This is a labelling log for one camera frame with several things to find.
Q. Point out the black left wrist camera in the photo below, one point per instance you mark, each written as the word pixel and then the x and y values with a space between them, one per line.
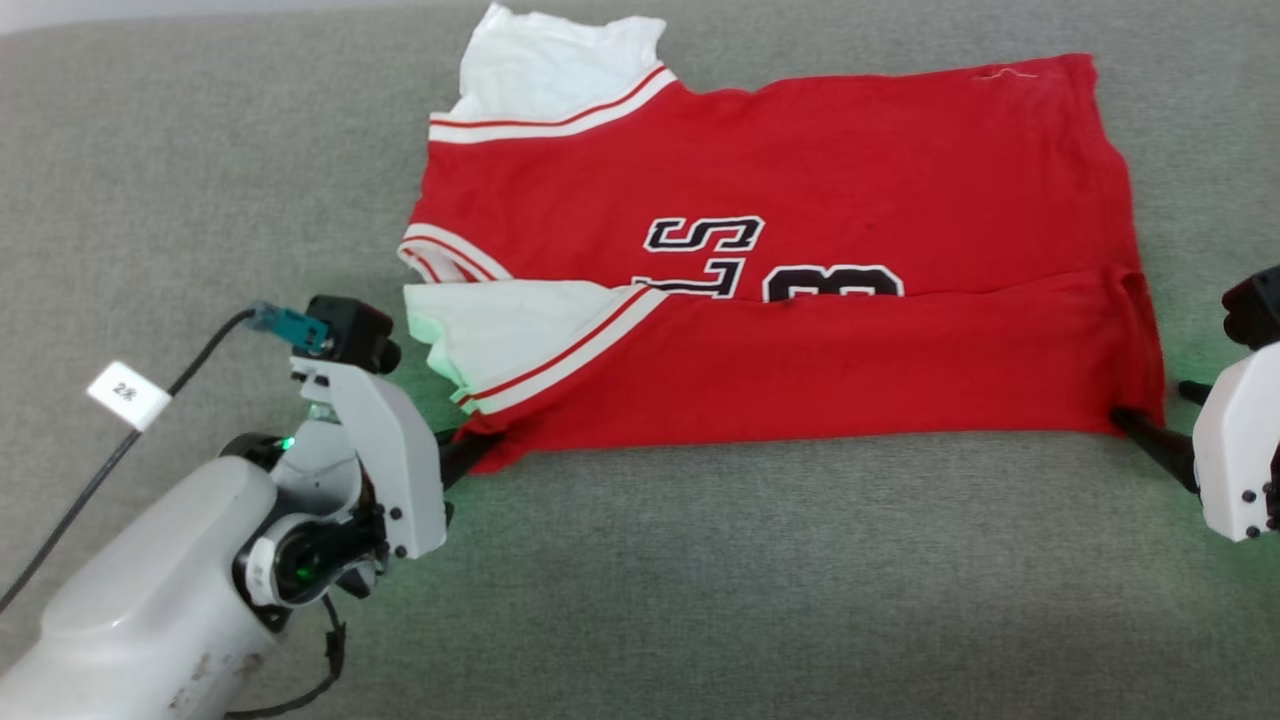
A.
pixel 355 330

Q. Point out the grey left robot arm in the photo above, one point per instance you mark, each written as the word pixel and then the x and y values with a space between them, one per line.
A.
pixel 130 600

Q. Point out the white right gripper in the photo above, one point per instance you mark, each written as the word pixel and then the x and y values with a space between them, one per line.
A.
pixel 1240 450

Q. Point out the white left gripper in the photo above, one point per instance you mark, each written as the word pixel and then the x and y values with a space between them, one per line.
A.
pixel 400 460

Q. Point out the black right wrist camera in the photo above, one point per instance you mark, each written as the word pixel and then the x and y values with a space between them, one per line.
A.
pixel 1255 305

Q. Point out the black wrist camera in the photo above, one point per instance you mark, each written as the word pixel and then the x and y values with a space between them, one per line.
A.
pixel 1255 305
pixel 355 330

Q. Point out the red and white jersey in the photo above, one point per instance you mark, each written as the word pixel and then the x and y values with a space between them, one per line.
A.
pixel 800 370

